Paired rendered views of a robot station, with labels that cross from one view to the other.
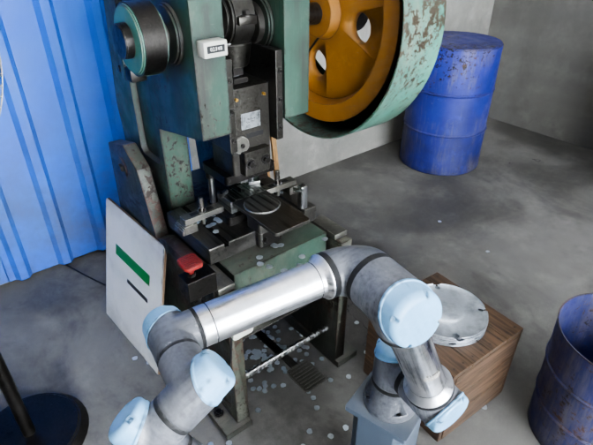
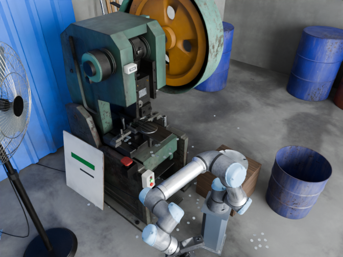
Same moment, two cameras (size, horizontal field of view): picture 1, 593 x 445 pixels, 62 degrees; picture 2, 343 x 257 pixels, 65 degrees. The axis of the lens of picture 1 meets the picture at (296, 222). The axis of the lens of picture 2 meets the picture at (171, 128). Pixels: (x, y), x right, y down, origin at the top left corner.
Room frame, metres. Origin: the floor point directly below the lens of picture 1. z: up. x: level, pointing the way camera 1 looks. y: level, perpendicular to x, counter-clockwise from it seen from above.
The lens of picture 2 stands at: (-0.17, 0.30, 1.98)
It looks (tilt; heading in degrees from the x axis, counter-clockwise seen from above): 37 degrees down; 348
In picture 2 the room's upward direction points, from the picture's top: straight up
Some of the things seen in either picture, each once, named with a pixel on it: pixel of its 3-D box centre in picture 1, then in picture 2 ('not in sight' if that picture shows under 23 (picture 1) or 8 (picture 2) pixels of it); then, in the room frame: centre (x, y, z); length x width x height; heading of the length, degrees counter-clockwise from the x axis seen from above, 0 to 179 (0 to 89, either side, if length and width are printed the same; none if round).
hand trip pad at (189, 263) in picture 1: (191, 270); (126, 164); (1.15, 0.31, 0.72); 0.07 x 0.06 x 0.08; 39
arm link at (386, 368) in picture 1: (398, 360); (221, 188); (0.90, -0.27, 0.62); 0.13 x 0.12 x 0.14; 30
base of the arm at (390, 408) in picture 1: (392, 388); (218, 200); (0.91, -0.26, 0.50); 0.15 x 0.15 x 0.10
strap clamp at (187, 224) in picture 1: (199, 211); (120, 134); (1.43, 0.33, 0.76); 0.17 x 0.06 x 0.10; 129
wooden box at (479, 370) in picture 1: (437, 350); (227, 178); (1.35, -0.55, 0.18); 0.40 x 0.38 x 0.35; 35
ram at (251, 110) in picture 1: (243, 124); (138, 94); (1.50, 0.17, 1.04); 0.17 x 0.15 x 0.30; 39
